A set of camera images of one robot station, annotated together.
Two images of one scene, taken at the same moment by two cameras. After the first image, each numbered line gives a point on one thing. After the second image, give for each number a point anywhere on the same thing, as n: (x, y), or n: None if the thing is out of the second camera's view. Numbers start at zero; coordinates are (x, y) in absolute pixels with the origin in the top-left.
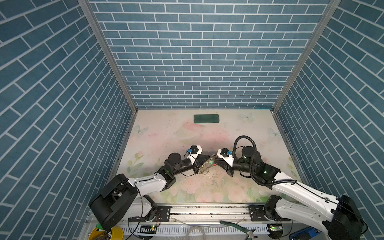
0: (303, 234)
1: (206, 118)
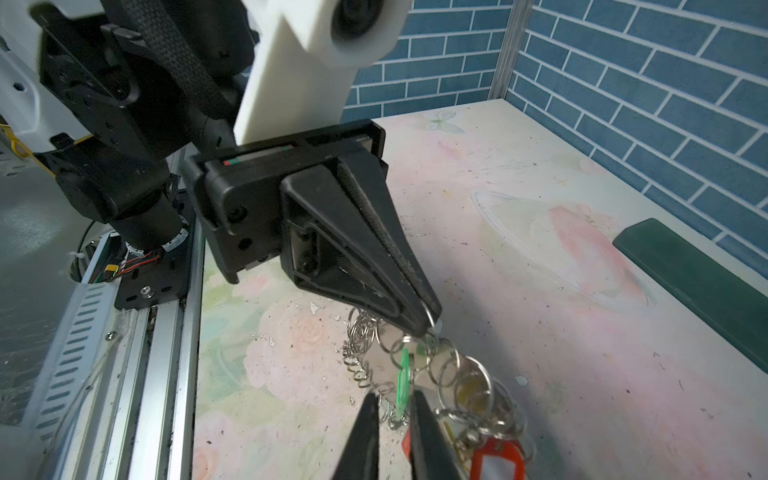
0: None
1: (736, 307)
